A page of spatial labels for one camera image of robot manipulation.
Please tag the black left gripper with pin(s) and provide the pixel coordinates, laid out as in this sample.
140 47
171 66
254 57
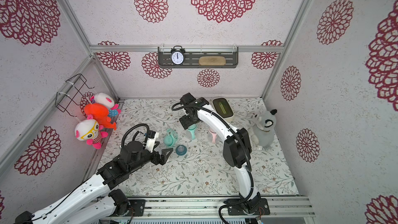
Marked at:
157 160

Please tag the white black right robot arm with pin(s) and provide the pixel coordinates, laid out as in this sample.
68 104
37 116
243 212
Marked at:
236 143

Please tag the cream box green lid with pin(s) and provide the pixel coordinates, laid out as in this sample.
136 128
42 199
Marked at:
223 108

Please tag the orange red plush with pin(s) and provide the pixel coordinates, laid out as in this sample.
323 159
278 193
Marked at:
100 114

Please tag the white pink plush top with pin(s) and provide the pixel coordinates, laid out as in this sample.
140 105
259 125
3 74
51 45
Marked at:
105 100

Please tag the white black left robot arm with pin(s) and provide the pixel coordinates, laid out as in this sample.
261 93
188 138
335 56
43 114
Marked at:
98 197

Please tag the grey raccoon plush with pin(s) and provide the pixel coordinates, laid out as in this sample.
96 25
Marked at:
262 132

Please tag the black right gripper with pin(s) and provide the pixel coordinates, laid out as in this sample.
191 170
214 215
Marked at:
189 120

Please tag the black wire basket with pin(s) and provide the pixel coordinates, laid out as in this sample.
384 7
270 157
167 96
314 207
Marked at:
74 95

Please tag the floral table mat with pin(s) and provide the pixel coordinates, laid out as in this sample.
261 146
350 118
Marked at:
202 171

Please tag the white plush yellow glasses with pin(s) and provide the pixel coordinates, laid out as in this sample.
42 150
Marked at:
91 132

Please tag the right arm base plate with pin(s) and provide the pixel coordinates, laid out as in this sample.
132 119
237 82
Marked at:
254 207

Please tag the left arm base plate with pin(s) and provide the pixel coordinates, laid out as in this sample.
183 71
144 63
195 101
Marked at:
135 208

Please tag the mint cap with handle ring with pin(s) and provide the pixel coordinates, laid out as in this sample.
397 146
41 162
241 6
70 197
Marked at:
171 138

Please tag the black alarm clock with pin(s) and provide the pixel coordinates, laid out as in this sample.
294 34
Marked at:
178 55

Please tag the grey wall shelf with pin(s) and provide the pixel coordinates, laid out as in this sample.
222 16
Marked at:
192 57

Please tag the clear bottle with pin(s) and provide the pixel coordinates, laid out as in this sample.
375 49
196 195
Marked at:
190 134

